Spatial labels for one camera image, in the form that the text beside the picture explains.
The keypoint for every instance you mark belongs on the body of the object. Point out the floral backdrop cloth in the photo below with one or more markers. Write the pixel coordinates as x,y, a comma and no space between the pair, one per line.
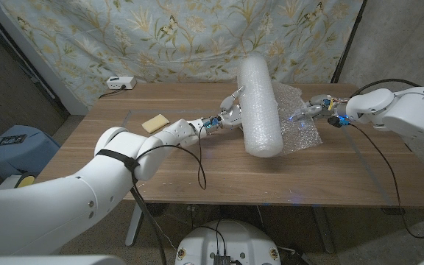
160,40

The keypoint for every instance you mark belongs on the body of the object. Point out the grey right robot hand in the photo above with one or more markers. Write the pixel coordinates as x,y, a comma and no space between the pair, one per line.
324,105

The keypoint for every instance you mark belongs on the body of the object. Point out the yellow black-rimmed pad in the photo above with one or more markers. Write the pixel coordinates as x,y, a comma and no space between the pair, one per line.
25,180

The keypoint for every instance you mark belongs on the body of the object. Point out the white power strip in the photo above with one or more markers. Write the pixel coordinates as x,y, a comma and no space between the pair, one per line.
120,82

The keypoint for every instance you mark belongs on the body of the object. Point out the yellow sponge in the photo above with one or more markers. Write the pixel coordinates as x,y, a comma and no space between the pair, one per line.
155,123

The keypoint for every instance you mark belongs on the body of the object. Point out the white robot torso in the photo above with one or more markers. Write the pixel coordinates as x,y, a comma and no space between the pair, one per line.
230,239

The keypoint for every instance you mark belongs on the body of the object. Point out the black backdrop pole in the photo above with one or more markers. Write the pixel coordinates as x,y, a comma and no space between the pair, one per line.
348,40

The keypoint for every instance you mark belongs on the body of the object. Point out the bubble wrap roll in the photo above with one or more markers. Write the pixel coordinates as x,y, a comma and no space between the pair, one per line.
260,114

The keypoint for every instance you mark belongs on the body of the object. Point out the black round fan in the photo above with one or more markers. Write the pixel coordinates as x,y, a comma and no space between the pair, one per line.
158,210

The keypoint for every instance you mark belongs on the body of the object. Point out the black torso device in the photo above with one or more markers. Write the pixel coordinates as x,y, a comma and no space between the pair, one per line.
221,260

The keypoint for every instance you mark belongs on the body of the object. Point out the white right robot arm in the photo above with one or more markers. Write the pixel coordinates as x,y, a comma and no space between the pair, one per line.
407,114

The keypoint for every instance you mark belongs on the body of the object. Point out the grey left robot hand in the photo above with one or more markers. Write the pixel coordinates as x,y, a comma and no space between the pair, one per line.
231,117

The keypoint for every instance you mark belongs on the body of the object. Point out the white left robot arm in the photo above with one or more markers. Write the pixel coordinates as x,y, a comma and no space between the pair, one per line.
50,210

